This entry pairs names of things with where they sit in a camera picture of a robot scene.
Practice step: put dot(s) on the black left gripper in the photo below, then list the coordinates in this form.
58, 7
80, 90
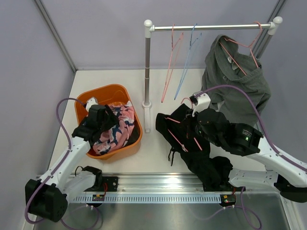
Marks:
112, 120

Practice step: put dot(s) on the black shorts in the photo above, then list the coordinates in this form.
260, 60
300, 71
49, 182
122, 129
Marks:
212, 172

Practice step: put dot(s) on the pink shark print shorts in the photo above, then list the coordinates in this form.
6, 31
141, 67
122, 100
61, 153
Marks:
118, 135

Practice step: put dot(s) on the pink wire hanger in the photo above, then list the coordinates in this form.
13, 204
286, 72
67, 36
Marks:
176, 130
240, 44
175, 49

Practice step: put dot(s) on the blue wire hanger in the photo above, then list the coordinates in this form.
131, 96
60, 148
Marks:
193, 46

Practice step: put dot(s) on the olive green shorts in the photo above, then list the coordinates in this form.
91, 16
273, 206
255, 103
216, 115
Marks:
134, 136

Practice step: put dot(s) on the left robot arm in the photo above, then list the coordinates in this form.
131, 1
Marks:
48, 197

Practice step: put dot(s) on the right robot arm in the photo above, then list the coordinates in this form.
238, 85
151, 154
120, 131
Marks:
284, 173

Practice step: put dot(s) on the grey green shorts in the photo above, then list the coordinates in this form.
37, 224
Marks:
239, 97

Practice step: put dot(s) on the orange plastic laundry basket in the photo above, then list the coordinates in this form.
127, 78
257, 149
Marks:
111, 94

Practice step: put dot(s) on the metal clothes rack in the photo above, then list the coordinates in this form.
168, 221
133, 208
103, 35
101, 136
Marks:
150, 28

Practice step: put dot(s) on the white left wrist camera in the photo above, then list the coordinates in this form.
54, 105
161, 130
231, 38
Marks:
92, 101

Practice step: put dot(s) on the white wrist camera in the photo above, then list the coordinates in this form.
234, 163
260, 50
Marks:
200, 102
92, 101

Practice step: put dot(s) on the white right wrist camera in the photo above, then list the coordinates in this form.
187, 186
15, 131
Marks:
200, 102

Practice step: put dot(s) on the aluminium mounting rail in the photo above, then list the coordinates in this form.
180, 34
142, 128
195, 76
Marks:
148, 180

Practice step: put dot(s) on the white slotted cable duct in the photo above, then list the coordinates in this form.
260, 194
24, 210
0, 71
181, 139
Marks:
148, 199

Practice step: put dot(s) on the left aluminium frame post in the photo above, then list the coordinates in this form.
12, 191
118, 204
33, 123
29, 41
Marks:
54, 32

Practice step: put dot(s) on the aluminium frame post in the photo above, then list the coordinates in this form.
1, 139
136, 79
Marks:
54, 32
264, 38

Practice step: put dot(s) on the right aluminium frame post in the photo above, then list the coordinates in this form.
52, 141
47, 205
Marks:
264, 38

